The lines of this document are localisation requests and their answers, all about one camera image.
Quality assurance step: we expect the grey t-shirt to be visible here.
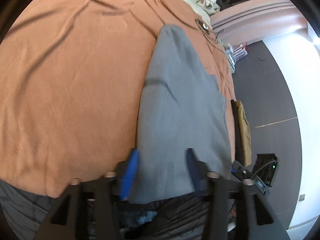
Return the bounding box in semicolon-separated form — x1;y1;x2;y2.
129;25;232;204

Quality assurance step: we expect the folded black garment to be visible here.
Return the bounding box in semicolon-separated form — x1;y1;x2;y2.
231;100;244;165

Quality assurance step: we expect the folded mustard garment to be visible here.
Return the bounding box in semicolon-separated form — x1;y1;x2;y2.
236;101;252;167

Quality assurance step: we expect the orange-brown blanket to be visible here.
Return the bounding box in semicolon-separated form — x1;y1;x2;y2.
1;0;235;197

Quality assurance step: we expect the white bedside drawer cabinet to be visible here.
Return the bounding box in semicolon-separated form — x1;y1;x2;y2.
219;40;235;74

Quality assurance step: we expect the right pink curtain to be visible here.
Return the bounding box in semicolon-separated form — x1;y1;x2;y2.
210;0;308;46

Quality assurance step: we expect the black white patterned cloth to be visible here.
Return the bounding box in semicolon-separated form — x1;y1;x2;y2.
201;0;220;15

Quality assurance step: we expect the black cable with device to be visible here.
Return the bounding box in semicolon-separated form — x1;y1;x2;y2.
195;17;226;46

